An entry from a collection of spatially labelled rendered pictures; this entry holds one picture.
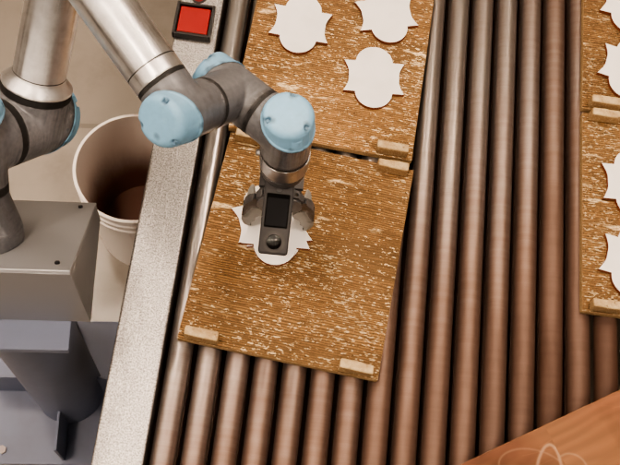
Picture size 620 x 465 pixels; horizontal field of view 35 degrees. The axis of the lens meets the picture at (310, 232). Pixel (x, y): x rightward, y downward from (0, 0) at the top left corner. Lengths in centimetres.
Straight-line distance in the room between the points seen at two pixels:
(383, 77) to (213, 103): 65
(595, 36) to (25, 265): 120
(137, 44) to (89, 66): 174
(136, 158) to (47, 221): 100
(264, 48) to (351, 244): 44
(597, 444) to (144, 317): 78
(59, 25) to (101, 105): 140
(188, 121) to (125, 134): 131
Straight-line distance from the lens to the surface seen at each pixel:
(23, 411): 266
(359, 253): 176
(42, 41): 160
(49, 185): 288
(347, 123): 187
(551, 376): 178
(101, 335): 268
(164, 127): 129
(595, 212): 190
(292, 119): 135
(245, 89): 139
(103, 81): 302
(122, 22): 133
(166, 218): 180
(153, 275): 176
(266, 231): 150
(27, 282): 162
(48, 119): 165
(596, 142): 197
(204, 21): 198
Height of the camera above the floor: 256
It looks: 67 degrees down
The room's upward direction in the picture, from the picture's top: 11 degrees clockwise
